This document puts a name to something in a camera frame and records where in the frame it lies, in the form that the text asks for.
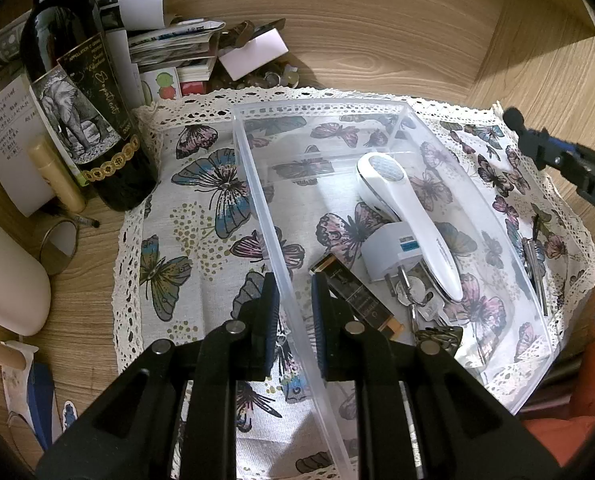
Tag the white travel plug adapter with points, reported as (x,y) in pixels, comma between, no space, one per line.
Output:
(382,252)

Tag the black and gold rectangular case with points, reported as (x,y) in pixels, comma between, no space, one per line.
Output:
(357,297)

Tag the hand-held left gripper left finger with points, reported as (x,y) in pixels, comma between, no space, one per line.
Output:
(270,330)

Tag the pile of small trinkets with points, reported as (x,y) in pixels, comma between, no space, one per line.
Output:
(272,77)

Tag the wooden shelf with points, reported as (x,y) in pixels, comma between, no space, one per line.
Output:
(527,35)

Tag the white card with cartoon figures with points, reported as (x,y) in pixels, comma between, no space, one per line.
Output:
(162,85)

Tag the metal tweezers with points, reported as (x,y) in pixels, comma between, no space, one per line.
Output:
(533,265)

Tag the small round mirror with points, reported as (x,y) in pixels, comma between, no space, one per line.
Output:
(60,247)

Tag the white handheld massager device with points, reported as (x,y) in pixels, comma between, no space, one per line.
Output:
(417,215)

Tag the blue flat object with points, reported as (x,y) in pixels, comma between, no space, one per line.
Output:
(41,400)

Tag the pale yellow tube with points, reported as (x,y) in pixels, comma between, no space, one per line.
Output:
(57,175)

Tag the dark wine bottle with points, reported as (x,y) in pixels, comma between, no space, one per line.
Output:
(77,85)

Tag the butterfly print lace tablecloth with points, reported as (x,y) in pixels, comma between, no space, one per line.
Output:
(202,220)

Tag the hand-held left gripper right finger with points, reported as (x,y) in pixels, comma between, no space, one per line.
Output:
(320,330)

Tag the stack of booklets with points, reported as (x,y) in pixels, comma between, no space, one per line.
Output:
(177,42)

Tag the clear plastic storage container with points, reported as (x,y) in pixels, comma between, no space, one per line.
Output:
(477,200)

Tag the beige cylinder lamp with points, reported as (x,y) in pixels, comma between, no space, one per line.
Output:
(7,280)

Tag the key bunch with bronze charm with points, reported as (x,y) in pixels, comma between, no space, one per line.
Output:
(430,310)

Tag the black pen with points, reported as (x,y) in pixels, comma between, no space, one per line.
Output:
(85,220)

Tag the white handwritten note paper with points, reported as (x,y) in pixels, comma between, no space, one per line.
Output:
(7,150)

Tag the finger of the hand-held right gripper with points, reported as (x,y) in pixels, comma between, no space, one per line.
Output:
(542,147)

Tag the light purple paper note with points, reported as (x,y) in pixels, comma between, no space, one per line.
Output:
(255,52)

